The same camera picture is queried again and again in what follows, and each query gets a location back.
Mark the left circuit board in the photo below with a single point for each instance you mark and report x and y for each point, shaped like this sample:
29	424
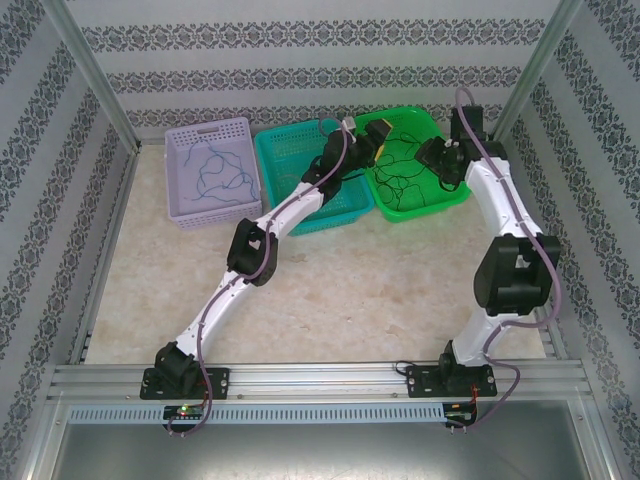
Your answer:
185	411

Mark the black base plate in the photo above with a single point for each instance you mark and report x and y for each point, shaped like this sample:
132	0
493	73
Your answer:
215	382
420	382

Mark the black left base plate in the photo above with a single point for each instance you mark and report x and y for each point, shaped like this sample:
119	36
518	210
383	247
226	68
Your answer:
215	382

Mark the teal plastic basket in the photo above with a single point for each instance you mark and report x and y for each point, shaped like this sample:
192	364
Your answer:
285	150

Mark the aluminium frame post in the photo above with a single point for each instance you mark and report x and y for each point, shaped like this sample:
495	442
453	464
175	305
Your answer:
96	75
532	75

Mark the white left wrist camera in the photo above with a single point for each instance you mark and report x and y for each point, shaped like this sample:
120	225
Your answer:
350	125

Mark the circuit board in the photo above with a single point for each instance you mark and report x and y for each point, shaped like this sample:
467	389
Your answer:
185	411
457	415

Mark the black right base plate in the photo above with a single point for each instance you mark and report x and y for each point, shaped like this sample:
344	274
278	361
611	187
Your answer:
420	382

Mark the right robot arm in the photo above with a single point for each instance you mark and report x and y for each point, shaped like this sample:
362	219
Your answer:
500	200

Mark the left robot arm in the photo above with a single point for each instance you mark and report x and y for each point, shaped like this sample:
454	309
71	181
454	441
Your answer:
220	305

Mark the purple plastic basket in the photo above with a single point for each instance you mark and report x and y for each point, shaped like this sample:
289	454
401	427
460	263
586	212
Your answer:
220	215

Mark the grey metal panel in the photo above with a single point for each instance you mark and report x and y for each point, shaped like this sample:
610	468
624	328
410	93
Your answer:
320	450

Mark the aluminium side rail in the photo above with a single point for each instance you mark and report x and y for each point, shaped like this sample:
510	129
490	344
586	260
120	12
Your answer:
552	345
121	200

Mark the right circuit board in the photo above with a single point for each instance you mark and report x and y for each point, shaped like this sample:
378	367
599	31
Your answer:
457	415

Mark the green plastic basket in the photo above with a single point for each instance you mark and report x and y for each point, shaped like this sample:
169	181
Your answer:
440	200

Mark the aluminium mounting rail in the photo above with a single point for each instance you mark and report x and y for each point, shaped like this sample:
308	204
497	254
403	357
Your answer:
315	380

